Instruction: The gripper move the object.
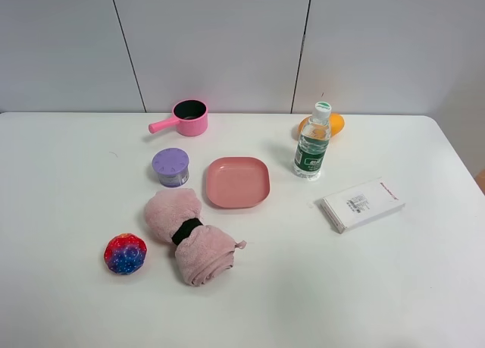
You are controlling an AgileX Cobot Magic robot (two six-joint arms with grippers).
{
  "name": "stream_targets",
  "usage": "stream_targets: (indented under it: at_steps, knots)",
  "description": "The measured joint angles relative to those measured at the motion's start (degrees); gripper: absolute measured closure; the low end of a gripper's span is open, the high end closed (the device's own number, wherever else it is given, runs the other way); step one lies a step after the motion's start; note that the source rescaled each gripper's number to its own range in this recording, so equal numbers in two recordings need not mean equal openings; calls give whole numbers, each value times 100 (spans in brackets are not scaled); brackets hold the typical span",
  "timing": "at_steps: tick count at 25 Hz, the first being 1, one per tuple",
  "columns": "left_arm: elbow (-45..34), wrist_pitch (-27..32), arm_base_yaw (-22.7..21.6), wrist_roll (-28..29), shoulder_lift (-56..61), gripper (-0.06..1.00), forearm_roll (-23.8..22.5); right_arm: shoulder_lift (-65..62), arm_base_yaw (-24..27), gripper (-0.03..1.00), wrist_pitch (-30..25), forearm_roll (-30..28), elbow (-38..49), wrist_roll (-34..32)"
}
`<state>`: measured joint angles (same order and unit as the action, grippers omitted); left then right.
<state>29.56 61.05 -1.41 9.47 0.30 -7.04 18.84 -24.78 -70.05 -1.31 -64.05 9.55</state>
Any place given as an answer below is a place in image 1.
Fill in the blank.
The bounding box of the purple lidded can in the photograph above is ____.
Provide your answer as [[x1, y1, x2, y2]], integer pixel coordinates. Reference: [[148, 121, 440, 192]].
[[152, 148, 189, 188]]

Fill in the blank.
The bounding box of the orange mango fruit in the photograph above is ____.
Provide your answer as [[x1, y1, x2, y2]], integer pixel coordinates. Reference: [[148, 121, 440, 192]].
[[297, 113, 345, 137]]

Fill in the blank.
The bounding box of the red blue spiky ball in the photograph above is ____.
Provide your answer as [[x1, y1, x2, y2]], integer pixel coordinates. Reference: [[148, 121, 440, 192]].
[[103, 234, 147, 275]]

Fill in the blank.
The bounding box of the pink square plate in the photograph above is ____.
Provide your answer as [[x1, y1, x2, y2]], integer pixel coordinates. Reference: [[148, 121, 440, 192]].
[[205, 157, 271, 208]]

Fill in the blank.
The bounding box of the pink rolled towel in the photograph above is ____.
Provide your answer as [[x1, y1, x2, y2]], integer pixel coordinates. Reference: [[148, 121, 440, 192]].
[[144, 188, 246, 287]]

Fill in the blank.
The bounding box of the pink saucepan toy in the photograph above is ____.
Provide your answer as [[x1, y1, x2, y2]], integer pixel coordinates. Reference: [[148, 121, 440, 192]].
[[148, 99, 208, 136]]

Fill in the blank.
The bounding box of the white cardboard box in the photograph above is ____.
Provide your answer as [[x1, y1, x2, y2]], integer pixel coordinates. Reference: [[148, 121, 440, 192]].
[[321, 177, 405, 234]]

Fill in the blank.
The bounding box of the clear water bottle green label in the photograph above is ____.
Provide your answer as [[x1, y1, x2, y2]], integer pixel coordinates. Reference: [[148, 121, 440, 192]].
[[293, 102, 332, 180]]

